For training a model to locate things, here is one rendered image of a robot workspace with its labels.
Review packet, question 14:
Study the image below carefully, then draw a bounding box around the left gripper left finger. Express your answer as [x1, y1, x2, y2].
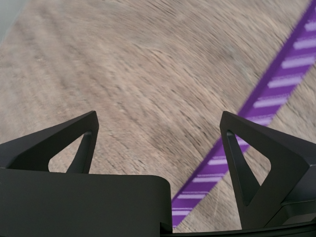
[0, 111, 99, 174]

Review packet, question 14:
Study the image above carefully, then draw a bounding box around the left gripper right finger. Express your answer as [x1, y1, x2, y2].
[220, 111, 316, 229]

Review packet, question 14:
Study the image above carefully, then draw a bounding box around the purple striped necktie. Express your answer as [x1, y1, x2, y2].
[171, 0, 316, 229]

